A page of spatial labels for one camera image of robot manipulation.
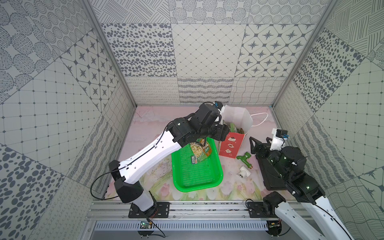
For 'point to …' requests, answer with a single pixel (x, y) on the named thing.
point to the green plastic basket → (206, 174)
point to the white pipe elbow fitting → (244, 172)
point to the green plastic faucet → (244, 158)
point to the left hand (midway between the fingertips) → (224, 124)
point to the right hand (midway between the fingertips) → (258, 139)
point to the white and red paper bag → (241, 122)
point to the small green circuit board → (145, 225)
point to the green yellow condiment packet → (201, 150)
